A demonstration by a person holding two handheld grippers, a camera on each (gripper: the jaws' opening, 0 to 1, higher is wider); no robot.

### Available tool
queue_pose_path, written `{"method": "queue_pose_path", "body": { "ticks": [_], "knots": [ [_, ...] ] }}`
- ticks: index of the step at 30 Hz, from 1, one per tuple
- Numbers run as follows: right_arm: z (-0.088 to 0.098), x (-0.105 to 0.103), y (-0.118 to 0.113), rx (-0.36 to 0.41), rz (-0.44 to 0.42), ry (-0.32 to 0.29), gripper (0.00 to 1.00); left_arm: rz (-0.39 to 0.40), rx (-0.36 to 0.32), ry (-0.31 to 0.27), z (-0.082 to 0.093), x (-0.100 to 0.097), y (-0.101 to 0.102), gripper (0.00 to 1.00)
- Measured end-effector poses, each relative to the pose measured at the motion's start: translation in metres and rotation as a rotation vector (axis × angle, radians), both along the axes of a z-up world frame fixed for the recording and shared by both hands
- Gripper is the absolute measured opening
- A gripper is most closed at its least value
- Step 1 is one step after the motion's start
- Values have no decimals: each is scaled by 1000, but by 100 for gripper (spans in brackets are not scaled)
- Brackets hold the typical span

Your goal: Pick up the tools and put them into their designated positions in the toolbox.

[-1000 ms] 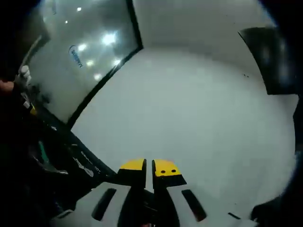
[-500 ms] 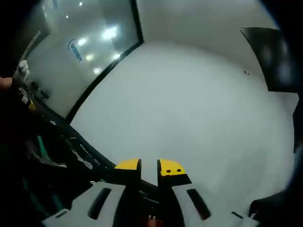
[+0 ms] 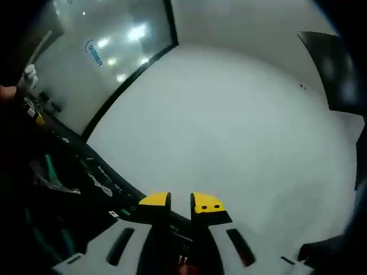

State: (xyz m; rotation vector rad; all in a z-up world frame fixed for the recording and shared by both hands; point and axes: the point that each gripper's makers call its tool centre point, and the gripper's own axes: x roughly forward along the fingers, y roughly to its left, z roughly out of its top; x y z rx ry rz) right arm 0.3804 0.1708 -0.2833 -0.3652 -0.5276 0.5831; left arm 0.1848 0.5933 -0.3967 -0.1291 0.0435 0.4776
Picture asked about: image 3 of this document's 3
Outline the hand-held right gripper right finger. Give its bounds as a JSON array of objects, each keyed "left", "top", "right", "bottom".
[{"left": 190, "top": 191, "right": 314, "bottom": 275}]

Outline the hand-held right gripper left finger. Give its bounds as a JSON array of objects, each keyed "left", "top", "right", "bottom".
[{"left": 52, "top": 191, "right": 184, "bottom": 275}]

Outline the row of screwdriver bits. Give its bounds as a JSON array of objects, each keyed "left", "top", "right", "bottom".
[{"left": 177, "top": 243, "right": 190, "bottom": 264}]

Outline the black toolbox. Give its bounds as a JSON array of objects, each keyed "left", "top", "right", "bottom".
[{"left": 0, "top": 94, "right": 208, "bottom": 275}]

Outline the claw hammer green handle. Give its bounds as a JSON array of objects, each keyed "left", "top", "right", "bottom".
[{"left": 36, "top": 154, "right": 82, "bottom": 196}]

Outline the adjustable wrench green handle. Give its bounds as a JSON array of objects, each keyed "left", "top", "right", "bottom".
[{"left": 91, "top": 173, "right": 115, "bottom": 198}]

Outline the person's right hand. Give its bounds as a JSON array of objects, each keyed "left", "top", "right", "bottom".
[{"left": 173, "top": 261, "right": 200, "bottom": 275}]

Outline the black glass wall frame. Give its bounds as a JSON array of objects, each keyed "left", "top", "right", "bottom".
[{"left": 81, "top": 0, "right": 180, "bottom": 138}]

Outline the large black wall screen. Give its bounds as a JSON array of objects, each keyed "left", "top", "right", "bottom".
[{"left": 296, "top": 30, "right": 364, "bottom": 116}]

